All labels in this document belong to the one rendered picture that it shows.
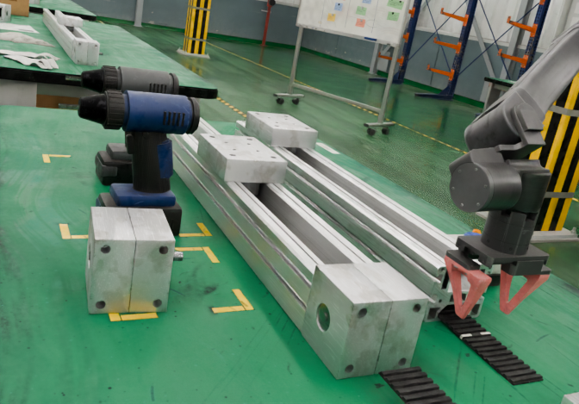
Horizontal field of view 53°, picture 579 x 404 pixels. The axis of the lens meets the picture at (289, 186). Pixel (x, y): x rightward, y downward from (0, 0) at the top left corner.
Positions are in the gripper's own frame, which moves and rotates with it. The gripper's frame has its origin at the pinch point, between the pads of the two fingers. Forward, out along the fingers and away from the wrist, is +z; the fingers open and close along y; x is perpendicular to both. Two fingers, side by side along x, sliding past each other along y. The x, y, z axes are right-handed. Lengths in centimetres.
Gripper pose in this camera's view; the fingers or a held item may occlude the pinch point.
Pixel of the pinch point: (483, 308)
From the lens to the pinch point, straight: 82.2
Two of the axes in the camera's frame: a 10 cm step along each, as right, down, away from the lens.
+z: -1.7, 9.4, 2.9
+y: -9.0, -0.2, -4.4
